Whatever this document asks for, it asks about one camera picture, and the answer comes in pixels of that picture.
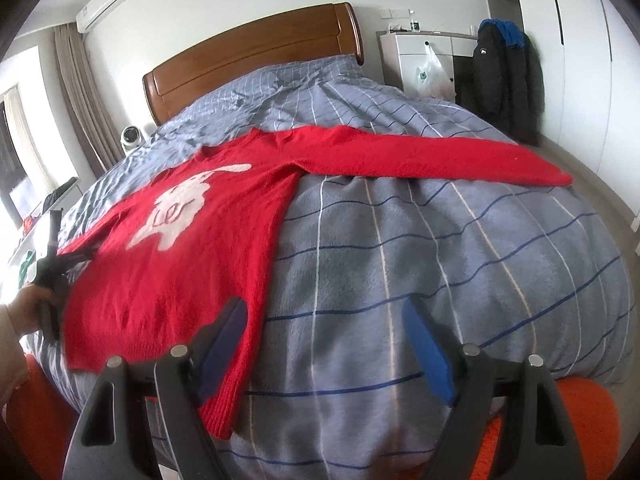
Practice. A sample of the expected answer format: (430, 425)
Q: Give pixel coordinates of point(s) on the dark green clothes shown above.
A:
(62, 194)

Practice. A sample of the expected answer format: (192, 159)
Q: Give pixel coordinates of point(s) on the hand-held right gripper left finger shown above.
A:
(227, 332)

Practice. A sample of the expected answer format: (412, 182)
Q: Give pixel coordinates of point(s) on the small red cloth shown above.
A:
(29, 222)

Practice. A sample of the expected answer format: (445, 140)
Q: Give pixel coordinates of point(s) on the bright green cloth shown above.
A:
(27, 264)

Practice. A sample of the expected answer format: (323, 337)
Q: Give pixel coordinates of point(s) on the person's left forearm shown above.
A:
(10, 360)

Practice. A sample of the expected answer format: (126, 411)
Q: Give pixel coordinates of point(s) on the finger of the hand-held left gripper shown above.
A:
(54, 232)
(75, 259)

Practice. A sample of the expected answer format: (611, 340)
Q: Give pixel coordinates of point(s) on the grey checked blanket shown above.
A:
(400, 240)

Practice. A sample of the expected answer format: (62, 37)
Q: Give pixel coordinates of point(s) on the red towel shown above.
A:
(200, 270)

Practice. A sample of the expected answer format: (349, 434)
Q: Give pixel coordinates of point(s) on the wooden headboard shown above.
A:
(250, 55)

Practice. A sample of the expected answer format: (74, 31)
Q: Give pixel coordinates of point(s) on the white wardrobe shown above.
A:
(575, 85)

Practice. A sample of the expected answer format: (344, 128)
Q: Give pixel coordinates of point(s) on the window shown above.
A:
(10, 160)

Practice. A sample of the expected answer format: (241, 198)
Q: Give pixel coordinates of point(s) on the orange rug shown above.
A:
(592, 415)

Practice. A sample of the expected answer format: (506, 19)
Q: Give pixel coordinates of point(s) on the blue garment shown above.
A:
(513, 33)

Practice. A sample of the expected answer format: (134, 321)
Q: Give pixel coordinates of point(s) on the black jacket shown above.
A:
(500, 90)

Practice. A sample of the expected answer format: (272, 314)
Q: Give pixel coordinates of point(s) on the person's left hand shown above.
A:
(22, 307)

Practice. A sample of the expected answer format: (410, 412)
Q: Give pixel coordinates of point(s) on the small white fan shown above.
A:
(131, 138)

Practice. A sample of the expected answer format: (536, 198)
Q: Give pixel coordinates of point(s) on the white plastic bag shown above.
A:
(433, 77)

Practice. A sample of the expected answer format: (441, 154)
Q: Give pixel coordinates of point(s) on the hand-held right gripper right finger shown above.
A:
(430, 345)

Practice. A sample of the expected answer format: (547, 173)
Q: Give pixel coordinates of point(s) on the beige curtain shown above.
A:
(82, 105)

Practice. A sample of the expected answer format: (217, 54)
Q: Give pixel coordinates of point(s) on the white cabinet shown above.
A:
(400, 57)

